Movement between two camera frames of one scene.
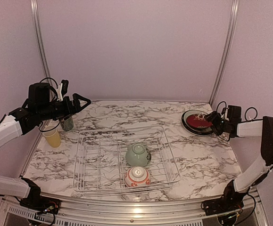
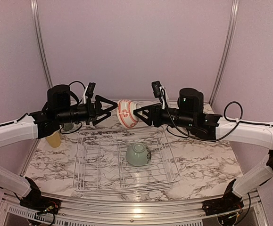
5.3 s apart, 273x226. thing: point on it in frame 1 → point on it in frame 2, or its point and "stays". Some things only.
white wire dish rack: x=100 y=160 stays
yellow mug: x=52 y=137 stays
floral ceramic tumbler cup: x=67 y=125 stays
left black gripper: x=70 y=110 → x=92 y=112
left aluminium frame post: x=35 y=14 stays
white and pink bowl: x=137 y=176 → x=125 y=114
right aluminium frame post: x=227 y=51 stays
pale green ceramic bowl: x=137 y=155 stays
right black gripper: x=213 y=116 → x=155 y=113
